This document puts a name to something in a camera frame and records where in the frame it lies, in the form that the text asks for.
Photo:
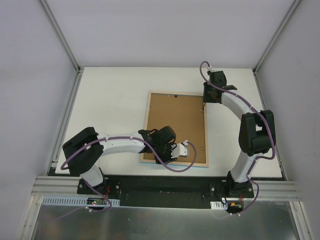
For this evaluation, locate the brown frame backing board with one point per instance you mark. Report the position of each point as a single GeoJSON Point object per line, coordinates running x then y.
{"type": "Point", "coordinates": [175, 117]}

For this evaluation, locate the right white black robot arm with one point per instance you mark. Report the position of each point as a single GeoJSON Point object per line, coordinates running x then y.
{"type": "Point", "coordinates": [257, 135]}

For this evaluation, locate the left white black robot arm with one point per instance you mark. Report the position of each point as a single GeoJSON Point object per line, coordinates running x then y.
{"type": "Point", "coordinates": [84, 149]}

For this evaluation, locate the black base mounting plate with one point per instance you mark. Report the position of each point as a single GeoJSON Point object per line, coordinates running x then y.
{"type": "Point", "coordinates": [184, 192]}

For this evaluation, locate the left white cable duct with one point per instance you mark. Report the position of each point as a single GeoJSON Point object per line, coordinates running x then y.
{"type": "Point", "coordinates": [79, 201]}

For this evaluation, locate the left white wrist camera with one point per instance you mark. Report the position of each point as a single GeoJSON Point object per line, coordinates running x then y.
{"type": "Point", "coordinates": [179, 150]}

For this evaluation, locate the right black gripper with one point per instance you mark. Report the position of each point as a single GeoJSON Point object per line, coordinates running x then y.
{"type": "Point", "coordinates": [208, 94]}

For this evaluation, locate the right aluminium corner post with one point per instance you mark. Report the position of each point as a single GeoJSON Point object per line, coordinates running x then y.
{"type": "Point", "coordinates": [277, 34]}

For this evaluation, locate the white cable duct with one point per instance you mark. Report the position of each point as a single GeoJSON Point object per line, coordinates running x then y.
{"type": "Point", "coordinates": [218, 205]}
{"type": "Point", "coordinates": [79, 201]}

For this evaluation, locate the right white cable duct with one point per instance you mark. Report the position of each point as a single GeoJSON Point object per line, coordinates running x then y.
{"type": "Point", "coordinates": [218, 205]}

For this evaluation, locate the front aluminium rail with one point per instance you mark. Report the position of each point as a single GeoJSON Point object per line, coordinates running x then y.
{"type": "Point", "coordinates": [265, 190]}

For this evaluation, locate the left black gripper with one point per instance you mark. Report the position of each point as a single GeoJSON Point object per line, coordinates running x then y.
{"type": "Point", "coordinates": [164, 152]}

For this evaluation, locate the aluminium corner post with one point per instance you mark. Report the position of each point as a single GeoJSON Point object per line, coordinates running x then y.
{"type": "Point", "coordinates": [59, 34]}
{"type": "Point", "coordinates": [277, 34]}

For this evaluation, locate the blue picture frame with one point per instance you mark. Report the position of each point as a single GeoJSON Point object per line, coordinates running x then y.
{"type": "Point", "coordinates": [206, 140]}

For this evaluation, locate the left aluminium corner post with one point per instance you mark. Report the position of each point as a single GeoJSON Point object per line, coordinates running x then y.
{"type": "Point", "coordinates": [59, 34]}

